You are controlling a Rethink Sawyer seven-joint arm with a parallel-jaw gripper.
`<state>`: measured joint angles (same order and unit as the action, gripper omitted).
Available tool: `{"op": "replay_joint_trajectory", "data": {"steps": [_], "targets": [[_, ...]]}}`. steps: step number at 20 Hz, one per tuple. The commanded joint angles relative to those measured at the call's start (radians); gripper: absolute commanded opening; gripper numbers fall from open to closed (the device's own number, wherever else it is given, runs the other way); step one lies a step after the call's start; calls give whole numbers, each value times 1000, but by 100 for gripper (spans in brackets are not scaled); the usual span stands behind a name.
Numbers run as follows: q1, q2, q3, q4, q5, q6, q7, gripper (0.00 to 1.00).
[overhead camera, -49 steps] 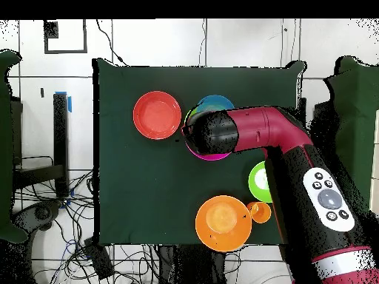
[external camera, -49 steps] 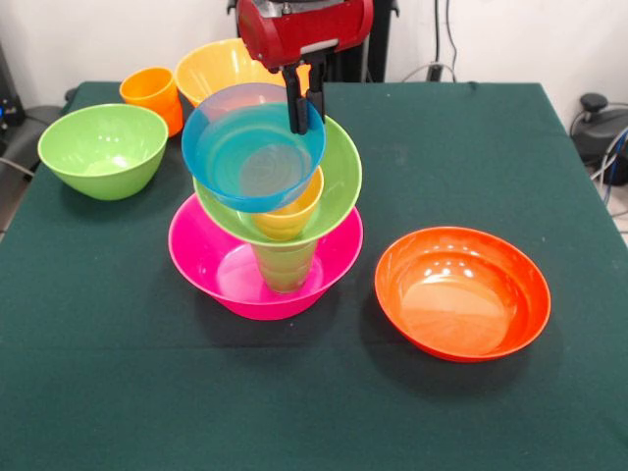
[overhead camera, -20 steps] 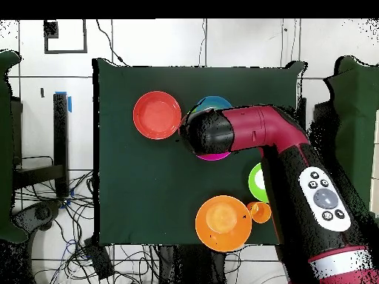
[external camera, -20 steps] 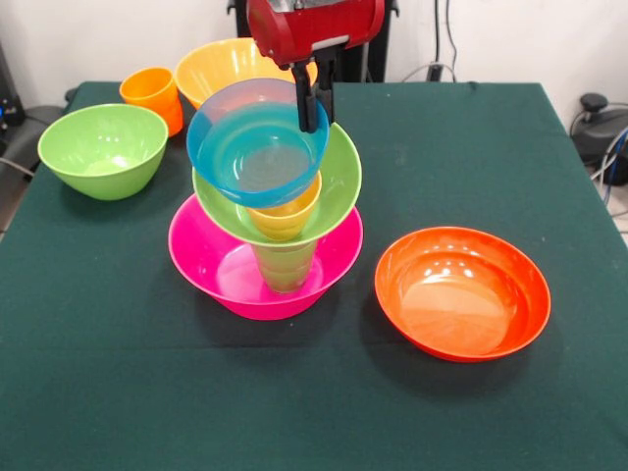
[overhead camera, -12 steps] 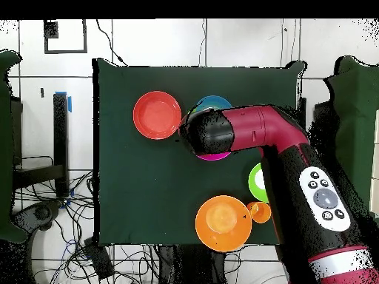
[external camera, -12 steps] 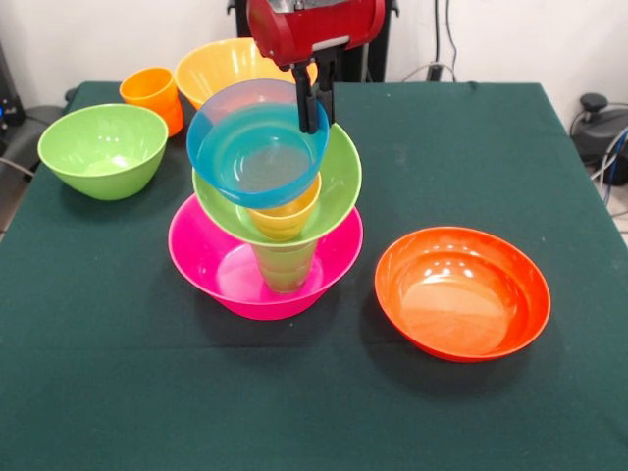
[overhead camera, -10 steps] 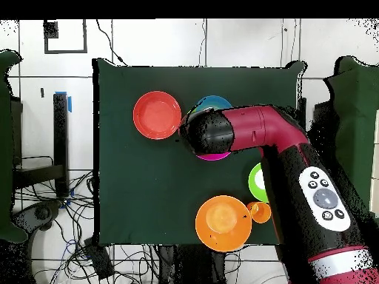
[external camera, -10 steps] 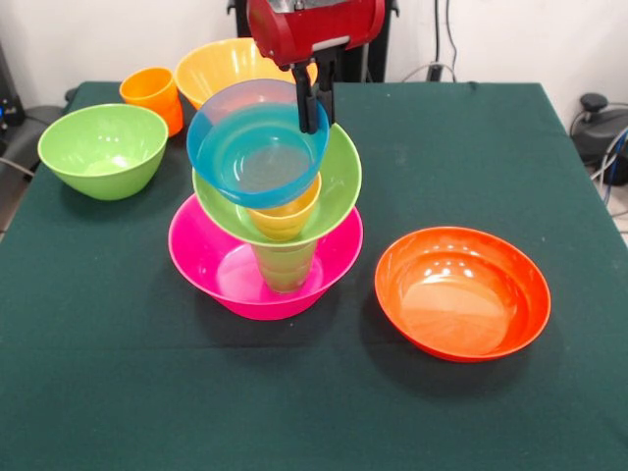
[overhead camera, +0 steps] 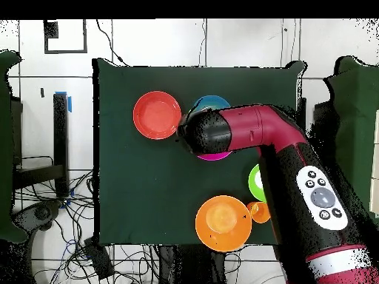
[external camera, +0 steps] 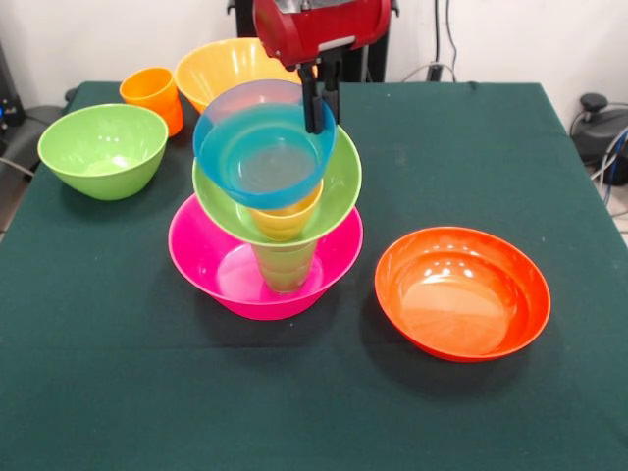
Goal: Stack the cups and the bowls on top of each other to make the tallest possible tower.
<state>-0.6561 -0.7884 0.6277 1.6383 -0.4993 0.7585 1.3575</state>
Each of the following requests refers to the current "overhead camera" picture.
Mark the pink plastic bowl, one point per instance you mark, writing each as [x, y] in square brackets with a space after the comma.
[213, 156]

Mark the blue plastic bowl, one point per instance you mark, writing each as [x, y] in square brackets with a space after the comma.
[211, 102]

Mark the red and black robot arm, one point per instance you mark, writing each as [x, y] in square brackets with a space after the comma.
[311, 207]

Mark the dark green table cloth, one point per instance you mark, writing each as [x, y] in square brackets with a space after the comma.
[148, 177]

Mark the red plastic bowl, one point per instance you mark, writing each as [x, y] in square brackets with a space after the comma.
[157, 115]

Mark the large green plastic bowl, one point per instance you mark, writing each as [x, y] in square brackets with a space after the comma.
[254, 183]

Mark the large orange plastic bowl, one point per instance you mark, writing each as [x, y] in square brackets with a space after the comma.
[222, 224]

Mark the orange plastic cup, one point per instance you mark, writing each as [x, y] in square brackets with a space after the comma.
[259, 213]

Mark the black metal stand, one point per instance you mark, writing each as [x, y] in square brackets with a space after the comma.
[60, 142]

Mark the black chair base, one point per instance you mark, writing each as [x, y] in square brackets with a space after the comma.
[38, 213]

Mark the green cloth side table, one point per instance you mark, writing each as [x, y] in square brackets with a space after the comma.
[6, 148]
[361, 118]

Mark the white box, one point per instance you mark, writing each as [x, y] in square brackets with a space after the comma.
[375, 162]

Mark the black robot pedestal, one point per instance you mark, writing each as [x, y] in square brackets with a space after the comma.
[189, 266]

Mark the black square floor frame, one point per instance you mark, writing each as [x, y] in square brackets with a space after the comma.
[50, 29]

